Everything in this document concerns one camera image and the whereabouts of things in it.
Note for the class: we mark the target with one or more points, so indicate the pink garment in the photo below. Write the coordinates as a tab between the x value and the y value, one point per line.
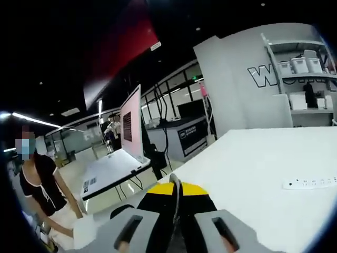
203	91

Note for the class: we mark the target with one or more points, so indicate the red ceiling panel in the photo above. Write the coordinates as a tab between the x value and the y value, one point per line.
123	52

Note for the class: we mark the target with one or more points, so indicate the white box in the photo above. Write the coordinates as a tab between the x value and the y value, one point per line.
297	101

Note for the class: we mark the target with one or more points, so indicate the ceiling light strip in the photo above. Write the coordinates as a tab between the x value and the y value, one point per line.
34	120

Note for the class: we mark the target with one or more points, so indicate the black equipment case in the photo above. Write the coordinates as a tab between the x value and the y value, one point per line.
158	160

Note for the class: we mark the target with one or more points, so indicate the white boxy object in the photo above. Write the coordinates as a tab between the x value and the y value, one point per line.
84	232

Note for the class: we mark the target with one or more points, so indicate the pink display screen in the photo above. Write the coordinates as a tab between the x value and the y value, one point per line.
130	126

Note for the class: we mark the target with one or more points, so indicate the white power strip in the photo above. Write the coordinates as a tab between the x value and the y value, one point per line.
302	183

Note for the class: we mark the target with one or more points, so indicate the grey counter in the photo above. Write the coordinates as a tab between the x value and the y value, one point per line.
173	134

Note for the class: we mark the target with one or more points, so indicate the grey shelf unit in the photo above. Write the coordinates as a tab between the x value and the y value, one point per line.
302	76

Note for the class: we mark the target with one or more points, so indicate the group of white storage bins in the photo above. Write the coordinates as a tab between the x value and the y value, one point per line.
298	66

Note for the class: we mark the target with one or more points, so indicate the white tilted table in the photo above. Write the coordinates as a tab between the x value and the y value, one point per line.
110	174

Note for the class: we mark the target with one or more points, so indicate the black monitor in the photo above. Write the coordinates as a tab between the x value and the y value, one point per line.
190	109

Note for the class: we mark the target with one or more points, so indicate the black bag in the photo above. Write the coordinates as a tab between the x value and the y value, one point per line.
310	96

